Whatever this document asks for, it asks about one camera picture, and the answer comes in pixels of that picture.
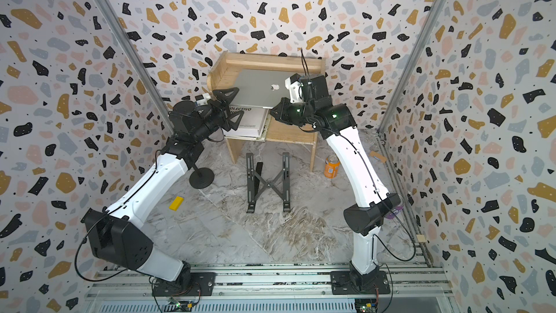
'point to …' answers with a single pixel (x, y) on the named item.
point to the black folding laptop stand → (256, 183)
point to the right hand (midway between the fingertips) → (269, 111)
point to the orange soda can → (331, 166)
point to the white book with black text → (253, 124)
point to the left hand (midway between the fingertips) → (243, 97)
